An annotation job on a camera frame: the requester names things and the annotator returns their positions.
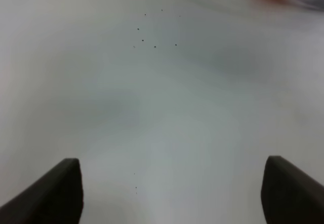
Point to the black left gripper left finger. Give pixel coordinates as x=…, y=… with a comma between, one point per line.
x=57, y=197

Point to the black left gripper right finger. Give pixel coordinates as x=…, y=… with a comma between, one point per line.
x=289, y=195

